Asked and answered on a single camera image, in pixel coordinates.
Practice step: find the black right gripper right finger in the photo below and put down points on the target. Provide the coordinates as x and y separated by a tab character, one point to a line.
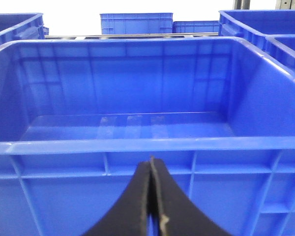
173	212

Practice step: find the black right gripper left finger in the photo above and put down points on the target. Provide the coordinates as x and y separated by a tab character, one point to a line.
129	214

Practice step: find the blue target crate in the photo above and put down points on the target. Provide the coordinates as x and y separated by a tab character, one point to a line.
77	117

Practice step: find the far blue crate low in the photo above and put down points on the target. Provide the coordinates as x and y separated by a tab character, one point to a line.
195	26

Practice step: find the far blue crate tall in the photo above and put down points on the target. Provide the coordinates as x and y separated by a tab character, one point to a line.
136	23

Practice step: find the blue crate right near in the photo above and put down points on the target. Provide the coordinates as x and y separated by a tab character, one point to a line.
282	48

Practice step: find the blue crate right rear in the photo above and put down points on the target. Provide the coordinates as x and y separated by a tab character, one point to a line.
255	25

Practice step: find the blue source crate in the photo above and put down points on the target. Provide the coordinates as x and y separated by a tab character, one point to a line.
21	26

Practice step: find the steel rack rail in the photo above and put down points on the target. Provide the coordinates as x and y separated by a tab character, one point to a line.
132	36

